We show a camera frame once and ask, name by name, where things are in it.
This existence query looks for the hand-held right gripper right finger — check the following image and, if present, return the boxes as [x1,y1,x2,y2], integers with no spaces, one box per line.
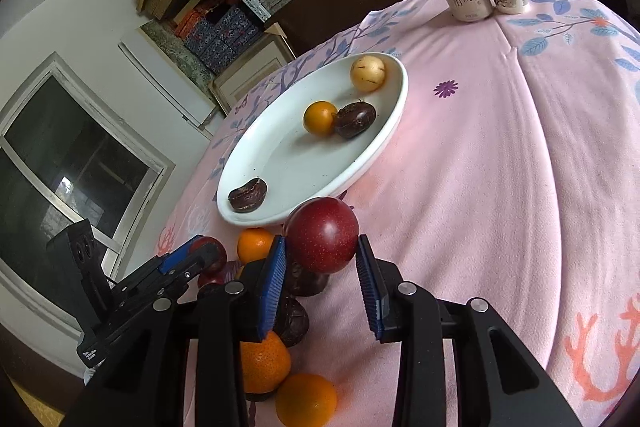
[355,234,583,427]

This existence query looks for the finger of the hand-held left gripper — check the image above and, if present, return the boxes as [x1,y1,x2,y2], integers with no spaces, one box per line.
[107,236,207,303]
[102,249,216,338]

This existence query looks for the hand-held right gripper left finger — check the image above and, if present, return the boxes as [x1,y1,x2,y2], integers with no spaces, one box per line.
[60,234,288,427]

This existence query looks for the small red passion fruit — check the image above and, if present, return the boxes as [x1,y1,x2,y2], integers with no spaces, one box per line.
[187,235,229,278]

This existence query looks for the large red passion fruit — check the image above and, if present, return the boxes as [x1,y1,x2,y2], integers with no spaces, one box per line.
[283,197,361,275]

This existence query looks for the white oval plate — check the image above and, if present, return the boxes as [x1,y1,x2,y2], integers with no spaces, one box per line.
[216,53,409,227]

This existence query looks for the dark purple passion fruit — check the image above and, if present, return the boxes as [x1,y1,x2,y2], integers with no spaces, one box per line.
[272,294,311,348]
[282,259,331,298]
[333,101,377,139]

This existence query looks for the dark red fruit piece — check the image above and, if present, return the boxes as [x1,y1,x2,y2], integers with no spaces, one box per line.
[197,259,247,294]

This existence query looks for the orange tangerine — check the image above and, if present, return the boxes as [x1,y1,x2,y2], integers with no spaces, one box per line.
[236,228,276,264]
[240,331,293,396]
[275,373,339,427]

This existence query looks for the dark wrinkled fruit half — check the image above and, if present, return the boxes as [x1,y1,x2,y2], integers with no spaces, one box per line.
[228,177,268,213]

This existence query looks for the pink floral tablecloth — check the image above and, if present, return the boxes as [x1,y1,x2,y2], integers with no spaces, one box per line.
[155,0,640,427]

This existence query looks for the small yellow-orange fruit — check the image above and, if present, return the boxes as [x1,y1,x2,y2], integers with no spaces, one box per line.
[303,101,339,136]

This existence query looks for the blue patterned storage boxes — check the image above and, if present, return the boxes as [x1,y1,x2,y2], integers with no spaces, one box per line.
[182,4,263,75]

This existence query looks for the pale yellow round fruit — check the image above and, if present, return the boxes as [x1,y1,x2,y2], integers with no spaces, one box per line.
[350,55,387,93]

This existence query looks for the window with white frame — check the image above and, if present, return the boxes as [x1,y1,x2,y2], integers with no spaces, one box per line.
[0,52,176,343]

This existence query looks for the wooden picture frame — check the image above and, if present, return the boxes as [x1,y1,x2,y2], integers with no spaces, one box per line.
[209,34,296,112]

